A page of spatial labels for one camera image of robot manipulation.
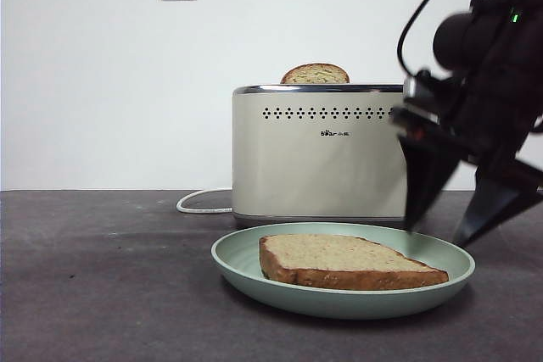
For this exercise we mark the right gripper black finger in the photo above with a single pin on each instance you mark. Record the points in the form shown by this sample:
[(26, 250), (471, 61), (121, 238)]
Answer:
[(492, 205), (424, 175)]

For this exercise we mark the bread slice with white-flecked crust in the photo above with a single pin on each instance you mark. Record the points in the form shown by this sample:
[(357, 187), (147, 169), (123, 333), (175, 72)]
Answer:
[(339, 258)]

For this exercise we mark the pale green plate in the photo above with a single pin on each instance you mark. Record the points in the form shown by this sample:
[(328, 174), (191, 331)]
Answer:
[(339, 302)]

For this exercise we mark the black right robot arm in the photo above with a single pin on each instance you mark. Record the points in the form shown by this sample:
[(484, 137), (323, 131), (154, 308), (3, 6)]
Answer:
[(500, 61)]

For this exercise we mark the cream toaster with chrome top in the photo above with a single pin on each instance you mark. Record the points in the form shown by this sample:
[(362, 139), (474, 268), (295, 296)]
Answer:
[(318, 167)]

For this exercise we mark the toasted bread slice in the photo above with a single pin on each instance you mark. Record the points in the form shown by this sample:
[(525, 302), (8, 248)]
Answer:
[(316, 74)]

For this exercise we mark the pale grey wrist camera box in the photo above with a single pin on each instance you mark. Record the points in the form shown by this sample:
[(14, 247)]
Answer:
[(420, 86)]

